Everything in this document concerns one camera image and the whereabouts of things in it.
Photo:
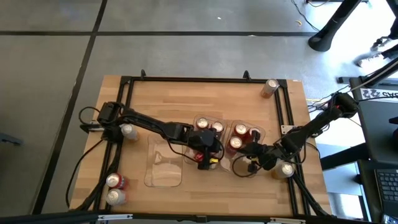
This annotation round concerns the silver and orange soda can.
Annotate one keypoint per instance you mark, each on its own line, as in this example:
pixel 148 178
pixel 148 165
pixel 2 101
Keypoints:
pixel 270 88
pixel 115 197
pixel 286 169
pixel 129 132

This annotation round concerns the black slanted bar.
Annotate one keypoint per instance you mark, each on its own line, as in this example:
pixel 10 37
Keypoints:
pixel 382 72

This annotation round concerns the yellow floor scrap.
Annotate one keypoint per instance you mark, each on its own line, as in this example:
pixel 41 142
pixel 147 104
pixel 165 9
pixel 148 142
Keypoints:
pixel 298 22

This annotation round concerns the black desk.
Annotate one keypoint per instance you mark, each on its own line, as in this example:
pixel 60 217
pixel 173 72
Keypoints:
pixel 373 124

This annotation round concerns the black stand leg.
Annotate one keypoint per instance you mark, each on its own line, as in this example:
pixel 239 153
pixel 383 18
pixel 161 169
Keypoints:
pixel 332 26
pixel 393 6

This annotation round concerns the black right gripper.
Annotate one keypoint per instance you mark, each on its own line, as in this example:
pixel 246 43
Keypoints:
pixel 267 157

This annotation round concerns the black round object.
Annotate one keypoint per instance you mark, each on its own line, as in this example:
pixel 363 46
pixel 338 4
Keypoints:
pixel 395 127

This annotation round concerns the black laptop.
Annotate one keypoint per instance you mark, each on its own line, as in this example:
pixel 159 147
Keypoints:
pixel 388 186

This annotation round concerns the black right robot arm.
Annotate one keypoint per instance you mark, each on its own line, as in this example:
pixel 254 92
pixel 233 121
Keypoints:
pixel 317 123

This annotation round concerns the clear plastic bin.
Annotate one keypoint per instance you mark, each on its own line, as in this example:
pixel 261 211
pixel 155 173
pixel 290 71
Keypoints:
pixel 189 157
pixel 163 177
pixel 227 161

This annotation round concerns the black desk crossbar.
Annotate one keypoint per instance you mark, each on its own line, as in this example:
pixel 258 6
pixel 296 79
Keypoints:
pixel 342 155

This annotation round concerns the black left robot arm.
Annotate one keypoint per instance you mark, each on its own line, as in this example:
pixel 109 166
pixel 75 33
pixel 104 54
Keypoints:
pixel 149 124

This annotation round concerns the silver metal bracket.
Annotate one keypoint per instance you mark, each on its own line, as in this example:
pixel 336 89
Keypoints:
pixel 285 129

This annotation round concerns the person's leg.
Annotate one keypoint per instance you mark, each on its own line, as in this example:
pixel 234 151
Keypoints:
pixel 391 51

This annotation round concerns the person's foot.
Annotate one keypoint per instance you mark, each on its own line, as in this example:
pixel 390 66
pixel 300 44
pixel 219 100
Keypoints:
pixel 368 59

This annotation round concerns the black metal table frame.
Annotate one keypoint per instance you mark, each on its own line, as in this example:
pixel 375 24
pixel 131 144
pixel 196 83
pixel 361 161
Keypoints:
pixel 202 80

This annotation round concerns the black frame clamp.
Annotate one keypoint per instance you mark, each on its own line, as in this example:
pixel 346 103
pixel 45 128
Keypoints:
pixel 143 74
pixel 247 74

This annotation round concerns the orange Fanta soda can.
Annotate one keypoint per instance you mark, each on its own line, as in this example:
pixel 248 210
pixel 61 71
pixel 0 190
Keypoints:
pixel 241 129
pixel 235 143
pixel 116 181
pixel 250 130

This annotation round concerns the red Coca-Cola can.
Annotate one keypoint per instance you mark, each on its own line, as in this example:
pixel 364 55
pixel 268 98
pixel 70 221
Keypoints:
pixel 217 126
pixel 202 123

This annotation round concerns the grey floor object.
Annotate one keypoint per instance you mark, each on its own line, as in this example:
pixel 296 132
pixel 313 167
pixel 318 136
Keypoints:
pixel 9 139

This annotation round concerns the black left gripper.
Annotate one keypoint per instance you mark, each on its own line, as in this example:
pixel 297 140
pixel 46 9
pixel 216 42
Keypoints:
pixel 205 141

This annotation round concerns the black metal crossbar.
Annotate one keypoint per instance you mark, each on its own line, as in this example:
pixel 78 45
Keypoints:
pixel 62 219

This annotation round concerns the white printed label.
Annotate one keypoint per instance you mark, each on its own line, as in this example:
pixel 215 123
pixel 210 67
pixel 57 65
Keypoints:
pixel 377 94

